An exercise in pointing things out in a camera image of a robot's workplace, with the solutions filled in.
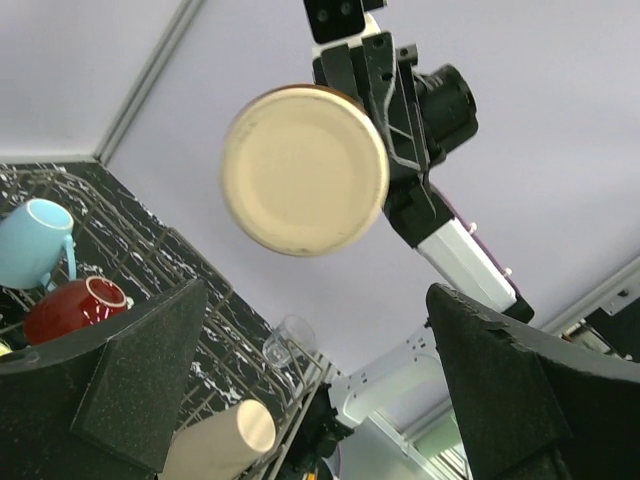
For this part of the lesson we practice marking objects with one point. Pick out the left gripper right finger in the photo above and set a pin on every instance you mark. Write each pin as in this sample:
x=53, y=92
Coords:
x=530, y=405

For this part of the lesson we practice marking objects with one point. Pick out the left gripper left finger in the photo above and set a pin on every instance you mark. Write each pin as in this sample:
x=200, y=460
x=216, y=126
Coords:
x=102, y=402

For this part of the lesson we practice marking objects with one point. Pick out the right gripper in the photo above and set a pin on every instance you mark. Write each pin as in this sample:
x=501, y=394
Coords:
x=420, y=118

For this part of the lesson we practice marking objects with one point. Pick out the red mug cream interior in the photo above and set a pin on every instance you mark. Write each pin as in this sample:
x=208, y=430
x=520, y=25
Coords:
x=73, y=306

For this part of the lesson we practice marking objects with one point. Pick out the beige paper cup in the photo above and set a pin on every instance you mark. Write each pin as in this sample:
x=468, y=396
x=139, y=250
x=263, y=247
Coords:
x=223, y=445

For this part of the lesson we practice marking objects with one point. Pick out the steel brown tumbler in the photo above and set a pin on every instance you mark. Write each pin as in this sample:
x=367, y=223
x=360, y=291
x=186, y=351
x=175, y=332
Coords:
x=304, y=170

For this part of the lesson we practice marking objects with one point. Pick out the light blue mug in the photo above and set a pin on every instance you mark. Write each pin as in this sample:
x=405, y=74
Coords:
x=34, y=237

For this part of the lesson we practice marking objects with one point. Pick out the clear glass cup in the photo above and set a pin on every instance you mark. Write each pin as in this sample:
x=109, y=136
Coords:
x=292, y=338

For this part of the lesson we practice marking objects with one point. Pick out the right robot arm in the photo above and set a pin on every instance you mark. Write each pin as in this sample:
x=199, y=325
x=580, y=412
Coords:
x=426, y=221

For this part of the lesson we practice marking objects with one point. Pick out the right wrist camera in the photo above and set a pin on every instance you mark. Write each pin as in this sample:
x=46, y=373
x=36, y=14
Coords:
x=333, y=20

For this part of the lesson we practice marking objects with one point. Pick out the grey wire dish rack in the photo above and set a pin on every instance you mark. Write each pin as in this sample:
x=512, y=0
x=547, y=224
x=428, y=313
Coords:
x=117, y=237

